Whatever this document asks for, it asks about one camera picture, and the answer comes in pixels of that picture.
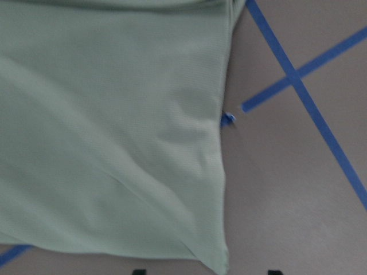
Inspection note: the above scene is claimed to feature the olive green long-sleeve shirt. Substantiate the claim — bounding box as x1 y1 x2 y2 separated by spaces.
1 1 245 274

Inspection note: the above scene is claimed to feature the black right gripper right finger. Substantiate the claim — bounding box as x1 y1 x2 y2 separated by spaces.
267 270 282 275

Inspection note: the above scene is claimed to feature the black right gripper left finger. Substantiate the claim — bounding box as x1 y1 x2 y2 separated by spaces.
132 269 146 275

